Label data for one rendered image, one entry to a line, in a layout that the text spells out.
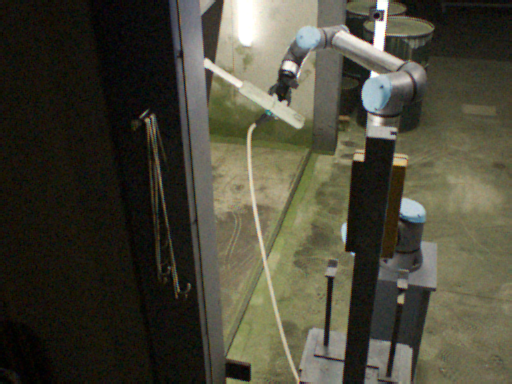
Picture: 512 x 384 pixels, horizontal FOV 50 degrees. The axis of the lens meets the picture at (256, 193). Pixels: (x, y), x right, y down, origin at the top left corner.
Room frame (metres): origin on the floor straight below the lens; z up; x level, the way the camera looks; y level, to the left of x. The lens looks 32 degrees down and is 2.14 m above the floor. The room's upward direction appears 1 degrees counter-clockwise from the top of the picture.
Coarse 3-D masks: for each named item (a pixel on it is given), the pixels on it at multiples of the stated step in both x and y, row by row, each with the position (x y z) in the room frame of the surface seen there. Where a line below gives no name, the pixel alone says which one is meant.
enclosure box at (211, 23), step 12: (204, 0) 2.24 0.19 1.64; (216, 0) 2.56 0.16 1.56; (204, 12) 2.57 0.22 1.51; (216, 12) 2.56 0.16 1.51; (204, 24) 2.57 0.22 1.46; (216, 24) 2.56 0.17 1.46; (204, 36) 2.57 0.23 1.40; (216, 36) 2.56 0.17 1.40; (204, 48) 2.58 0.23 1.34; (216, 48) 2.54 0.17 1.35
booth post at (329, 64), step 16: (320, 0) 4.02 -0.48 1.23; (336, 0) 3.98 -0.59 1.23; (320, 16) 4.01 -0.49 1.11; (336, 16) 3.98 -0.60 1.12; (320, 64) 4.01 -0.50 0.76; (336, 64) 3.98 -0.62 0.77; (320, 80) 4.01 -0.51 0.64; (336, 80) 3.97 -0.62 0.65; (320, 96) 4.01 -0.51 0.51; (336, 96) 3.97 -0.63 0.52; (320, 112) 4.01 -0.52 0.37; (336, 112) 3.97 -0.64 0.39; (320, 128) 4.00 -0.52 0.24; (336, 128) 4.02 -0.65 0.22; (320, 144) 4.00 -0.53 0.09; (336, 144) 4.09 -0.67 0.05
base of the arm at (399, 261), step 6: (420, 246) 1.80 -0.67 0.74; (396, 252) 1.78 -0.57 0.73; (402, 252) 1.77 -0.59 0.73; (408, 252) 1.77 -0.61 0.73; (414, 252) 1.78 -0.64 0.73; (420, 252) 1.80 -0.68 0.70; (384, 258) 1.81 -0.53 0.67; (396, 258) 1.77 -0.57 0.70; (402, 258) 1.76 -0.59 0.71; (408, 258) 1.76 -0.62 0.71; (414, 258) 1.77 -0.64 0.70; (420, 258) 1.79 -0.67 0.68; (384, 264) 1.79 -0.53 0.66; (390, 264) 1.77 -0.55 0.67; (396, 264) 1.76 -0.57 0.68; (402, 264) 1.76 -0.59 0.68; (408, 264) 1.76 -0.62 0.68; (414, 264) 1.77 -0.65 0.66; (420, 264) 1.78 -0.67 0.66; (390, 270) 1.77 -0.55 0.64; (396, 270) 1.75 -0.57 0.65; (414, 270) 1.76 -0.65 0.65
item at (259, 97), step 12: (204, 60) 2.08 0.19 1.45; (216, 72) 2.07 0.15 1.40; (240, 84) 2.08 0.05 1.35; (252, 84) 2.10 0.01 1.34; (252, 96) 2.07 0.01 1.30; (264, 96) 2.08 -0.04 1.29; (264, 108) 2.09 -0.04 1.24; (276, 108) 2.07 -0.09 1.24; (288, 108) 2.10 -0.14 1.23; (264, 120) 2.16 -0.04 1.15; (288, 120) 2.08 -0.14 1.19; (300, 120) 2.09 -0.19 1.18
